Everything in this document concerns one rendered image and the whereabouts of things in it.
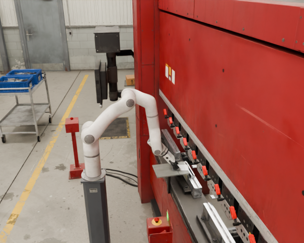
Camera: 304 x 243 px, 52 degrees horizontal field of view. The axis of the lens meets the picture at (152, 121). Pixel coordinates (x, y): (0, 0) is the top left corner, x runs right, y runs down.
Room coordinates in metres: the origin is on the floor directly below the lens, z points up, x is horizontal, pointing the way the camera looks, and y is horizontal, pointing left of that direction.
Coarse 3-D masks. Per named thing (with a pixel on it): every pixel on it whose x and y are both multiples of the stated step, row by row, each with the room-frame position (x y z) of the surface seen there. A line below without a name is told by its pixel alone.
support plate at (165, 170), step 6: (180, 162) 2.22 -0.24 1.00; (156, 168) 2.14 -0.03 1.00; (162, 168) 2.14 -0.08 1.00; (168, 168) 2.14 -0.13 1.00; (156, 174) 2.05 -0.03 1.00; (162, 174) 2.05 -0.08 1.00; (168, 174) 2.05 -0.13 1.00; (174, 174) 2.05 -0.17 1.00; (180, 174) 2.05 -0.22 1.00; (186, 174) 2.06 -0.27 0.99
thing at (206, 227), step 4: (196, 216) 1.69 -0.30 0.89; (200, 216) 1.68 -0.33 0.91; (200, 220) 1.64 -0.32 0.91; (204, 220) 1.64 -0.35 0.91; (200, 224) 1.62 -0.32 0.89; (204, 224) 1.60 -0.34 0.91; (208, 224) 1.60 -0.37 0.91; (204, 228) 1.57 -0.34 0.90; (208, 228) 1.57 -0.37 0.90; (204, 232) 1.55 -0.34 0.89; (208, 232) 1.53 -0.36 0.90; (212, 232) 1.53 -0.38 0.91; (208, 236) 1.49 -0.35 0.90; (212, 236) 1.49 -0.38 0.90; (208, 240) 1.48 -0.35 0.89
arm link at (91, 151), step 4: (84, 124) 2.09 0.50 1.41; (88, 124) 2.07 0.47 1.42; (84, 144) 2.06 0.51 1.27; (92, 144) 2.05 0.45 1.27; (96, 144) 2.06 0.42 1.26; (84, 148) 2.03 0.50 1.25; (88, 148) 2.02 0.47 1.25; (92, 148) 2.02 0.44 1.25; (96, 148) 2.03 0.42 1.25; (84, 152) 2.02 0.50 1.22; (88, 152) 2.00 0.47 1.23; (92, 152) 2.00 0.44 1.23; (96, 152) 2.02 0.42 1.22; (84, 156) 2.02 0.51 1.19; (88, 156) 2.00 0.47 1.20; (92, 156) 2.00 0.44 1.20; (96, 156) 2.01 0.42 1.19
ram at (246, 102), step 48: (192, 48) 2.07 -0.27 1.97; (240, 48) 1.43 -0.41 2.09; (288, 48) 1.18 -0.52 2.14; (192, 96) 2.03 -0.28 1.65; (240, 96) 1.38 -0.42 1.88; (288, 96) 1.05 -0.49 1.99; (240, 144) 1.33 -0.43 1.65; (288, 144) 1.00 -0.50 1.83; (240, 192) 1.27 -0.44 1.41; (288, 192) 0.95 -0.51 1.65; (288, 240) 0.90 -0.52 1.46
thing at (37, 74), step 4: (12, 72) 5.26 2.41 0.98; (16, 72) 5.21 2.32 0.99; (20, 72) 5.34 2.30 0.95; (24, 72) 5.24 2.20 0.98; (28, 72) 5.24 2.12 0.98; (32, 72) 5.35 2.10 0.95; (36, 72) 5.35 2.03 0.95; (40, 72) 5.27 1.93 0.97; (36, 76) 5.04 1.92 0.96; (40, 76) 5.24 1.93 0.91; (36, 80) 5.02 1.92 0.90; (40, 80) 5.19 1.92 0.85
